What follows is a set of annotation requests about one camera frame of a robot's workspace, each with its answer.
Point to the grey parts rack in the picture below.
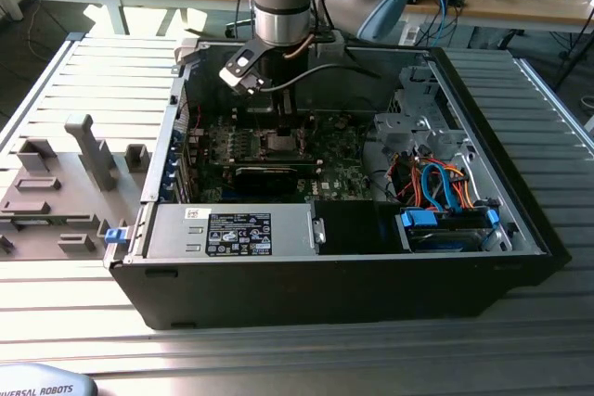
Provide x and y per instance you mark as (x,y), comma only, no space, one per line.
(55,229)

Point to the CPU socket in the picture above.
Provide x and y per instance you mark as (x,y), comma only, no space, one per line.
(263,153)

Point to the hard disk in blue carrier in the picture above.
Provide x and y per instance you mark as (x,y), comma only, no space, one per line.
(441,240)

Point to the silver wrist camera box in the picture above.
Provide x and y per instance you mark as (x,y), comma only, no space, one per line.
(241,62)

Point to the black and grey PC case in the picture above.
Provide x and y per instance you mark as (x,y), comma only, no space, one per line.
(278,294)

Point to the grey power supply unit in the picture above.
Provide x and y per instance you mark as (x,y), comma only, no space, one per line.
(176,229)

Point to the round silver coin battery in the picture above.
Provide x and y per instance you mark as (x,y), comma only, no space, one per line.
(342,121)

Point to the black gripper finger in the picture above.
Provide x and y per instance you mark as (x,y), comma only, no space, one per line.
(287,124)

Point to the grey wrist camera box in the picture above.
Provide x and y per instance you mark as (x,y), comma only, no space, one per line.
(330,43)

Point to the blue plastic latch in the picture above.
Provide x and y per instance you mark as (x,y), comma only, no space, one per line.
(115,236)

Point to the silver metal drive cage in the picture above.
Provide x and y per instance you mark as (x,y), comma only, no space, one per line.
(404,129)

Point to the thin metal locking lever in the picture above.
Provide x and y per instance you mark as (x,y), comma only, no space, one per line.
(256,120)

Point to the silver CPU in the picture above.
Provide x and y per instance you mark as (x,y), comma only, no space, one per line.
(280,142)

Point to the pale blue teach pendant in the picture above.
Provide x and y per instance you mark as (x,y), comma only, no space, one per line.
(46,377)

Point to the green motherboard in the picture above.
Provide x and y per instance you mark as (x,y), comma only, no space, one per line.
(343,173)

